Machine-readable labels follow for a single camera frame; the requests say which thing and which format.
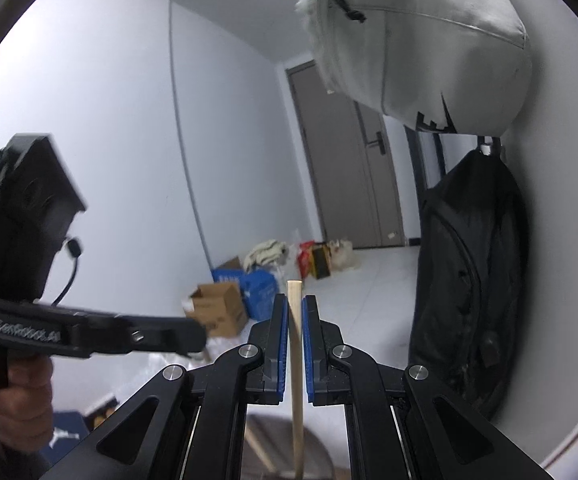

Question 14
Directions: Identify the dark door frame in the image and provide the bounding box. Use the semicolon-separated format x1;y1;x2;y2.
404;125;445;247

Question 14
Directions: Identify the red bag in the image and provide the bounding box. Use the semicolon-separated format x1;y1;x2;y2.
296;241;321;279

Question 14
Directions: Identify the dark blue shoe box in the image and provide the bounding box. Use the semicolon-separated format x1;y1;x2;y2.
39;410;90;467

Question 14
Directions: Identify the white cloth pile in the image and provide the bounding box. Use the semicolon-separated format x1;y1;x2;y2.
243;240;290;269

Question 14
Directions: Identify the black cable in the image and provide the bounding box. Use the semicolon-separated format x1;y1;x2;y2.
51;237;86;307

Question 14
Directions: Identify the grey door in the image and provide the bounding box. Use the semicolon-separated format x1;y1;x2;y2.
285;60;405;251

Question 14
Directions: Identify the flat cardboard box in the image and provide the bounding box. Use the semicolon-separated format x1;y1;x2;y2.
211;256;243;274

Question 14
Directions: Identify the black backpack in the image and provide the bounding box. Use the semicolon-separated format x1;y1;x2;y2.
408;147;528;421

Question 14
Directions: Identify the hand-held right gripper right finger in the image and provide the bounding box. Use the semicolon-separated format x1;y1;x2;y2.
303;294;555;480

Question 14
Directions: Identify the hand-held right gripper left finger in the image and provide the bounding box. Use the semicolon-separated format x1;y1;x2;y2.
39;294;290;480

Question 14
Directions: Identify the white plastic bag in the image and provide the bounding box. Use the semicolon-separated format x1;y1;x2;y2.
330;239;361;271

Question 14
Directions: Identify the grey hanging bag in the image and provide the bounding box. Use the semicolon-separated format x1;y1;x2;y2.
295;0;533;136

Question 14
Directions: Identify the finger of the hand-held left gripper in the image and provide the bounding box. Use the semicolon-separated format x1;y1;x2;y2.
116;312;208;357

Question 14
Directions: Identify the person's left hand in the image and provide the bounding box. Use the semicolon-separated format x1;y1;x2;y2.
0;347;56;463

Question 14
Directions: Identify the wooden chopstick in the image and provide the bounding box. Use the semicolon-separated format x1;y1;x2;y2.
287;280;306;480

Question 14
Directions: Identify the brown cardboard box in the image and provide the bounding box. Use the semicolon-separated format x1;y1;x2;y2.
184;281;250;338

